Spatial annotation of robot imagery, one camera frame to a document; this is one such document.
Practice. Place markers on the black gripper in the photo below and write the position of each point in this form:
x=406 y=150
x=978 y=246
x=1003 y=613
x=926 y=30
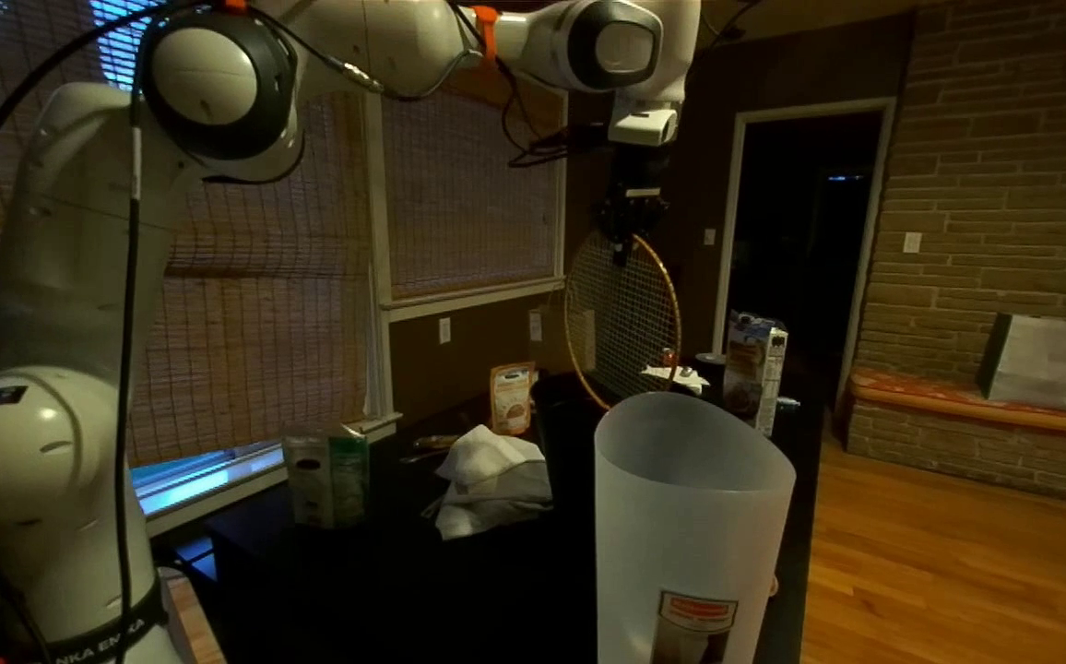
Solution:
x=630 y=203

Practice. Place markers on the orange frame badminton racket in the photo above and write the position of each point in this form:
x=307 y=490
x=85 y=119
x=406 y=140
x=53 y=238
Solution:
x=676 y=302

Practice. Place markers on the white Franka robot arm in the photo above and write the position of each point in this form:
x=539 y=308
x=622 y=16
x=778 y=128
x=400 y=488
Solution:
x=64 y=246

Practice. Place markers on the translucent white plastic bin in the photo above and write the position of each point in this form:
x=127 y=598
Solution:
x=692 y=527

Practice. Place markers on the red and dark bin label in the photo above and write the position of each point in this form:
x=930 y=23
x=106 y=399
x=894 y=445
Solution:
x=700 y=628

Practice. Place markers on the small woven window blind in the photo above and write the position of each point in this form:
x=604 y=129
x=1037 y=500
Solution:
x=468 y=207

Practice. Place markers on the small flat white object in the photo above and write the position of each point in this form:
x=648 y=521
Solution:
x=676 y=376

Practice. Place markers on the white and blue milk carton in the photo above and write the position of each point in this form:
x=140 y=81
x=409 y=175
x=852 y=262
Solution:
x=755 y=369

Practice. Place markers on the white crumpled cloth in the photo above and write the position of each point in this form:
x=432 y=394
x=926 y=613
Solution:
x=487 y=480

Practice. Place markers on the large woven window blind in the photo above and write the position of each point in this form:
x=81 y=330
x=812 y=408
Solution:
x=258 y=333

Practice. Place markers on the white box on bench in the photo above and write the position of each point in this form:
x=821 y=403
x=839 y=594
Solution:
x=1054 y=356

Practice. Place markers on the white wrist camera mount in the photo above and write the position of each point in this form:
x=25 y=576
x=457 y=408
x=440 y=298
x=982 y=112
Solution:
x=648 y=128

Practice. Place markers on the white door frame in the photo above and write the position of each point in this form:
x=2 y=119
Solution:
x=734 y=187

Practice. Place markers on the white wall outlet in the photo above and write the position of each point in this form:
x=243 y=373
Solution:
x=537 y=324
x=443 y=330

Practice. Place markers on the white wall light switch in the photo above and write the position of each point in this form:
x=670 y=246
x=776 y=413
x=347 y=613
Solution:
x=914 y=239

